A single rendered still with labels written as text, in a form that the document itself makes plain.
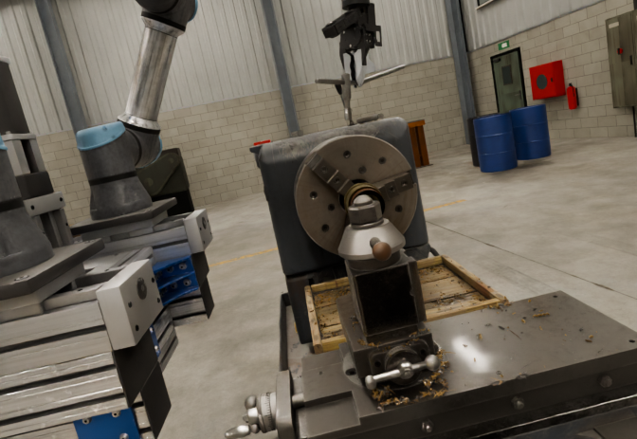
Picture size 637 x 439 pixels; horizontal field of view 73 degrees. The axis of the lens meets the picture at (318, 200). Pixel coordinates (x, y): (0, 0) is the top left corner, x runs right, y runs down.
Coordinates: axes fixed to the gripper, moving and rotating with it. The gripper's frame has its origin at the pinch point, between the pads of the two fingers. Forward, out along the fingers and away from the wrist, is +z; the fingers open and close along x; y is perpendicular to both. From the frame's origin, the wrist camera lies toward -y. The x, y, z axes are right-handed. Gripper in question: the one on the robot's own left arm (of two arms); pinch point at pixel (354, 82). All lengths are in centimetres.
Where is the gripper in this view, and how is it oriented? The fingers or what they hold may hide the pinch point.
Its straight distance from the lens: 115.5
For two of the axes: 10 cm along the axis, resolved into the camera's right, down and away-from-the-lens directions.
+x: -6.4, -0.7, 7.7
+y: 7.6, -1.6, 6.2
